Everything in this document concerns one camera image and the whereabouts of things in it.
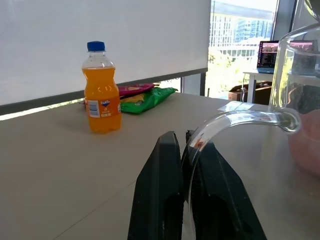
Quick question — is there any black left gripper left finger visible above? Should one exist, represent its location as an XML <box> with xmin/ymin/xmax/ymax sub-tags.
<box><xmin>127</xmin><ymin>130</ymin><xmax>185</xmax><ymax>240</ymax></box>

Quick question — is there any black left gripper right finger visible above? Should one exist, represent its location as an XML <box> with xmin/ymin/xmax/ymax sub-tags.
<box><xmin>180</xmin><ymin>129</ymin><xmax>268</xmax><ymax>240</ymax></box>

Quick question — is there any clear glass pitcher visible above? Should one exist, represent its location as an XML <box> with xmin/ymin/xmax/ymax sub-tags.
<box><xmin>187</xmin><ymin>0</ymin><xmax>320</xmax><ymax>240</ymax></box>

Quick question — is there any pink bowl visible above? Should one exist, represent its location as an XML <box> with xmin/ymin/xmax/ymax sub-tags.
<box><xmin>287</xmin><ymin>108</ymin><xmax>320</xmax><ymax>179</ymax></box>

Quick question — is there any green snack bag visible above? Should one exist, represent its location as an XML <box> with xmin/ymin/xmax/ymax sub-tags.
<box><xmin>120</xmin><ymin>87</ymin><xmax>179</xmax><ymax>115</ymax></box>

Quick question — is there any magenta snack bag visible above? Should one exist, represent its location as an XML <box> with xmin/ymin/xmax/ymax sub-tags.
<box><xmin>116</xmin><ymin>83</ymin><xmax>161</xmax><ymax>99</ymax></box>

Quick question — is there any brown cardboard box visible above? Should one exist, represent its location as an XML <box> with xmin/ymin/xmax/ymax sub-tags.
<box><xmin>227</xmin><ymin>82</ymin><xmax>273</xmax><ymax>106</ymax></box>

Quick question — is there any orange Fanta soda bottle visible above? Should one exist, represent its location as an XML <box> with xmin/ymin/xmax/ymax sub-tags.
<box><xmin>81</xmin><ymin>40</ymin><xmax>123</xmax><ymax>134</ymax></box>

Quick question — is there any white side table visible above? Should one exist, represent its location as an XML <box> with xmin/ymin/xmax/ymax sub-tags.
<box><xmin>242</xmin><ymin>71</ymin><xmax>320</xmax><ymax>104</ymax></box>

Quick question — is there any open laptop computer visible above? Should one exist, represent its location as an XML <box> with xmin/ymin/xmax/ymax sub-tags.
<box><xmin>256</xmin><ymin>39</ymin><xmax>320</xmax><ymax>74</ymax></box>

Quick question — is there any white roller window blind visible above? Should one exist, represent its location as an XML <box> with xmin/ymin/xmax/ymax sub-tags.
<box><xmin>0</xmin><ymin>0</ymin><xmax>212</xmax><ymax>116</ymax></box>

